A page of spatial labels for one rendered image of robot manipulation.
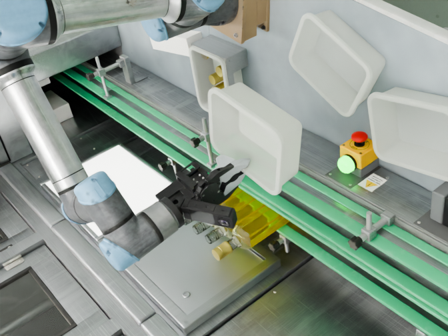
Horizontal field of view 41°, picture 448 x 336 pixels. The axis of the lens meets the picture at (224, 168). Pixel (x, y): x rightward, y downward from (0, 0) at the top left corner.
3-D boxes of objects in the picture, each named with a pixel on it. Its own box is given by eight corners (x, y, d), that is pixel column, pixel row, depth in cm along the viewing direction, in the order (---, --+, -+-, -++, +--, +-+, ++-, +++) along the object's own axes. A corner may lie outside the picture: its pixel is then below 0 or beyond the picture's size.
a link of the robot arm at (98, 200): (61, 193, 122) (91, 236, 124) (77, 188, 113) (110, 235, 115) (91, 172, 126) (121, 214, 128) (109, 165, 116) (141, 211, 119)
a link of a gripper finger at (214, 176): (229, 158, 126) (196, 182, 123) (233, 161, 125) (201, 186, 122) (232, 172, 129) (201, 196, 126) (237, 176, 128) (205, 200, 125)
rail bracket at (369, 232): (384, 215, 139) (345, 245, 133) (385, 191, 135) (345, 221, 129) (399, 223, 136) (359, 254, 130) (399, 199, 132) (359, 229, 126)
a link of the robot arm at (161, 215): (159, 225, 118) (168, 249, 124) (177, 212, 119) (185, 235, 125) (138, 205, 122) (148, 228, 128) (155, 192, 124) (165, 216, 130)
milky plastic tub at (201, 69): (219, 96, 198) (198, 107, 195) (209, 34, 185) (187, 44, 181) (253, 114, 187) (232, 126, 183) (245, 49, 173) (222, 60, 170)
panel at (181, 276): (121, 147, 230) (41, 189, 215) (119, 141, 229) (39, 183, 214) (281, 266, 170) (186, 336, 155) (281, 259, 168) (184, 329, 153)
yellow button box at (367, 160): (359, 154, 156) (339, 167, 153) (359, 131, 151) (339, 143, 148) (380, 165, 151) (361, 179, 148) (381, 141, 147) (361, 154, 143)
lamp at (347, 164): (343, 165, 151) (335, 171, 150) (343, 151, 148) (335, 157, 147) (357, 173, 148) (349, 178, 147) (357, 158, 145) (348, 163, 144)
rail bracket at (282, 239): (302, 233, 173) (268, 258, 167) (301, 216, 169) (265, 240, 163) (312, 240, 170) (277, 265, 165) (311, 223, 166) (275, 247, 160)
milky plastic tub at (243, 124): (238, 68, 128) (206, 84, 124) (314, 117, 115) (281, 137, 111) (238, 130, 140) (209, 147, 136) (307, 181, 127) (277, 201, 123)
